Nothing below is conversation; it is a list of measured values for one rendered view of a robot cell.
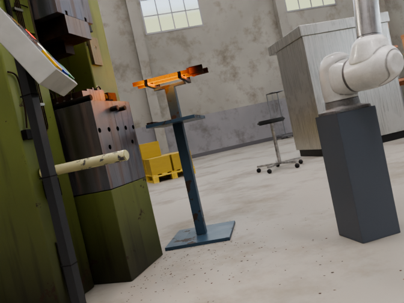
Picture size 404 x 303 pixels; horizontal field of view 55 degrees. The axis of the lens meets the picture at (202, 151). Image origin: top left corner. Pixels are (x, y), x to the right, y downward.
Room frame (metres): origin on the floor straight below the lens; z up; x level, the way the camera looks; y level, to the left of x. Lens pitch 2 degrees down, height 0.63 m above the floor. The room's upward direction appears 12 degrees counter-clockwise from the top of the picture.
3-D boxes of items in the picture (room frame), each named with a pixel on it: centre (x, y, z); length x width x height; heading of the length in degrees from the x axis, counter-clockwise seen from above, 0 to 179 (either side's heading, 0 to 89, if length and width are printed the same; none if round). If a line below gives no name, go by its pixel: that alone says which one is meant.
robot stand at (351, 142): (1.86, -0.70, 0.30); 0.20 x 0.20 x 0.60; 11
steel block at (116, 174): (2.19, 0.68, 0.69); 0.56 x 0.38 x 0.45; 71
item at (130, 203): (2.19, 0.68, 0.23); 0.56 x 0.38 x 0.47; 71
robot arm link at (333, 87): (1.85, -0.70, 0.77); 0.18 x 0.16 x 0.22; 27
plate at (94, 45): (2.40, 0.51, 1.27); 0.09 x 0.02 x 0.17; 161
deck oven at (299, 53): (5.91, -2.16, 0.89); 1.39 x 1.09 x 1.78; 103
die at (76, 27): (2.13, 0.69, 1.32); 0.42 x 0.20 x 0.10; 71
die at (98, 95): (2.13, 0.69, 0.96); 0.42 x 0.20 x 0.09; 71
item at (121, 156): (1.71, 0.52, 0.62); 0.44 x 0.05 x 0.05; 71
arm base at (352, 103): (1.88, -0.70, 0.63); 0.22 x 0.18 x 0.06; 11
